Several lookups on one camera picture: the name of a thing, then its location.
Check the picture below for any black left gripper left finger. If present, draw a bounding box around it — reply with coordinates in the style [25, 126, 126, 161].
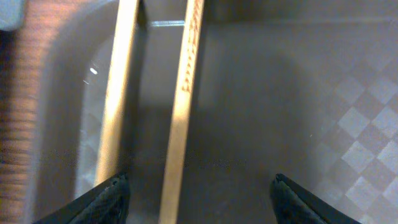
[37, 173, 130, 224]

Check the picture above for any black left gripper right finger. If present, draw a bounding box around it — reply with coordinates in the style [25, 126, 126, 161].
[269, 174, 359, 224]

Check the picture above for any wooden chopstick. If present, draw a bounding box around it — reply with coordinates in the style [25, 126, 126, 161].
[159, 0, 205, 224]
[94, 0, 139, 186]

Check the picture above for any dark brown serving tray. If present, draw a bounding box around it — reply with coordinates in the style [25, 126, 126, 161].
[23, 1, 397, 223]

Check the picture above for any grey plastic dish rack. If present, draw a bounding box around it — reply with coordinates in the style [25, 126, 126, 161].
[0, 0, 26, 32]

